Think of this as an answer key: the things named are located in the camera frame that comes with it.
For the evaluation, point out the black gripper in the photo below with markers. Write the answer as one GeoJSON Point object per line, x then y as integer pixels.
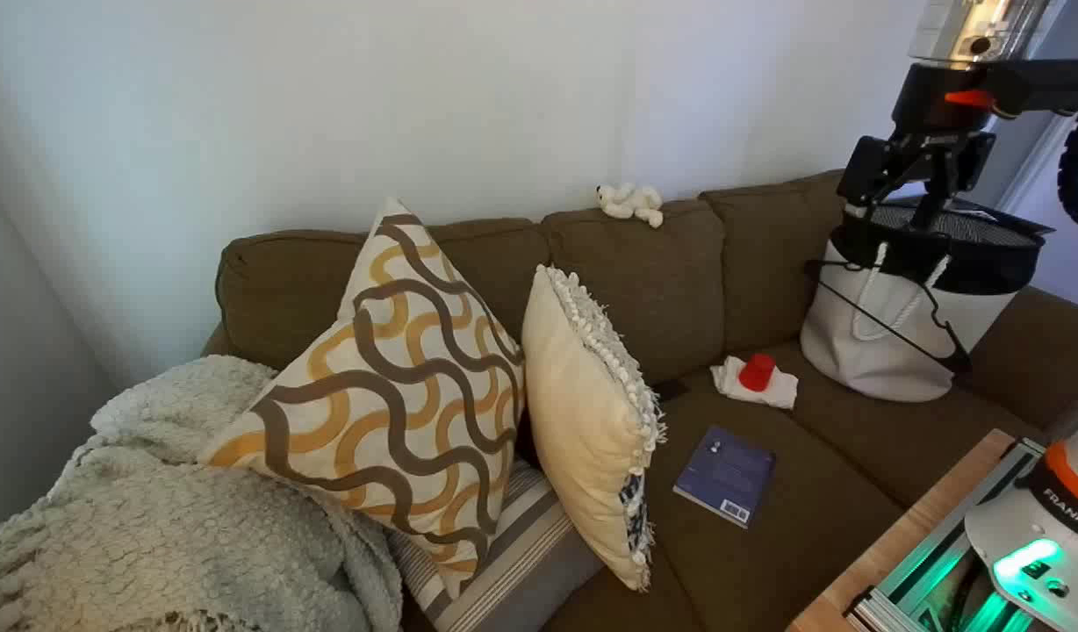
{"type": "Point", "coordinates": [942, 166]}

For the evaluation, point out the white teddy bear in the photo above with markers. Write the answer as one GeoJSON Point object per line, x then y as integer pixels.
{"type": "Point", "coordinates": [633, 203]}

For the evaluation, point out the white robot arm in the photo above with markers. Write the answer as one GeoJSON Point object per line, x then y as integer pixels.
{"type": "Point", "coordinates": [970, 68]}

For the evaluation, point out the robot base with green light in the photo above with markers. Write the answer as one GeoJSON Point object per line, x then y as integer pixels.
{"type": "Point", "coordinates": [1003, 558]}

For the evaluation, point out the brown fabric couch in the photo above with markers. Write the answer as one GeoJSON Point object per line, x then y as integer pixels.
{"type": "Point", "coordinates": [723, 273]}

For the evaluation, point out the grey striped cushion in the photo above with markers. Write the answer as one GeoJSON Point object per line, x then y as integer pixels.
{"type": "Point", "coordinates": [532, 565]}

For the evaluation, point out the white and black tote bag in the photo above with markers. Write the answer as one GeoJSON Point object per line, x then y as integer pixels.
{"type": "Point", "coordinates": [900, 311]}

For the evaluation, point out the white cloth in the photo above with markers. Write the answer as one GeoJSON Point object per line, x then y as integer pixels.
{"type": "Point", "coordinates": [776, 395]}

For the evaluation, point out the red small object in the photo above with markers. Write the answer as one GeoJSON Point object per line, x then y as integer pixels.
{"type": "Point", "coordinates": [755, 374]}

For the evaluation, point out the blue book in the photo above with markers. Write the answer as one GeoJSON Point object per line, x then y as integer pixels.
{"type": "Point", "coordinates": [723, 477]}

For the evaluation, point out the cream fringed throw pillow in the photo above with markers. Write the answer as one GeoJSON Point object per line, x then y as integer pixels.
{"type": "Point", "coordinates": [594, 421]}

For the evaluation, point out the wooden table edge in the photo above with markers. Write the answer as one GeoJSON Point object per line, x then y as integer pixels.
{"type": "Point", "coordinates": [830, 610]}

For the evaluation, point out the wavy patterned throw pillow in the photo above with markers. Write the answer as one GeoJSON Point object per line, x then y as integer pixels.
{"type": "Point", "coordinates": [400, 407]}

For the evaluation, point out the grey knitted blanket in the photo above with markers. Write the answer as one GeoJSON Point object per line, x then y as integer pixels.
{"type": "Point", "coordinates": [139, 536]}

